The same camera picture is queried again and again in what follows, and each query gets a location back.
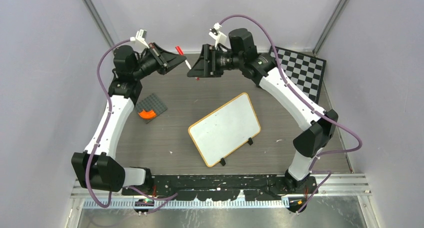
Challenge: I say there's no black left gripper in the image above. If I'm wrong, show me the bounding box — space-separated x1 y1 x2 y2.
132 43 186 80

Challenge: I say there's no grey studded building plate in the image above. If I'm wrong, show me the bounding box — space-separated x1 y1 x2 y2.
134 93 168 124

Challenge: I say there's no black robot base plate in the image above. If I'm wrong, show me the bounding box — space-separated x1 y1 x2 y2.
121 174 318 202

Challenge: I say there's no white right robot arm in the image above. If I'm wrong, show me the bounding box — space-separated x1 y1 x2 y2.
187 28 339 193

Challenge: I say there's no black white checkerboard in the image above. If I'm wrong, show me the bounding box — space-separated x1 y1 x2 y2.
275 46 327 103

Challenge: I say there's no aluminium rail frame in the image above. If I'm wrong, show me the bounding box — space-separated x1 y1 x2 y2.
70 173 373 210

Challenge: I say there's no red capped whiteboard marker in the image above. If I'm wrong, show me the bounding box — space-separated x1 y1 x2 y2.
174 45 192 70

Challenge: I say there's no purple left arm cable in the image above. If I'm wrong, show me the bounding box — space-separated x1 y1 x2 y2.
85 38 178 215

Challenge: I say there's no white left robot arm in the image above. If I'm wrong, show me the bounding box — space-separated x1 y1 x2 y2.
71 41 187 195

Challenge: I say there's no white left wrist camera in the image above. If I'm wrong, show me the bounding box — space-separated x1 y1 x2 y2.
130 29 149 50

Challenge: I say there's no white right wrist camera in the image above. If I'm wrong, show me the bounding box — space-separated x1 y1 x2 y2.
208 22 228 48

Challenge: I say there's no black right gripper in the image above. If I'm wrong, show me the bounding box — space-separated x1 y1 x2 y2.
187 43 243 78

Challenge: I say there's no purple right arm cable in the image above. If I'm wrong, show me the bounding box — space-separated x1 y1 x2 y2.
218 14 363 215

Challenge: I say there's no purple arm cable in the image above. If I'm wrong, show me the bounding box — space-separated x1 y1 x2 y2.
218 14 363 215
85 38 178 215

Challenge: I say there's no orange curved block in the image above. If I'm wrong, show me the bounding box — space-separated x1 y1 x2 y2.
138 109 158 121

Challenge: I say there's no white whiteboard orange frame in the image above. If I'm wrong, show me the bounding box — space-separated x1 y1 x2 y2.
188 92 262 168

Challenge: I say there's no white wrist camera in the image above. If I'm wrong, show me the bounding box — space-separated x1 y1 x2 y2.
208 22 228 48
130 29 149 50

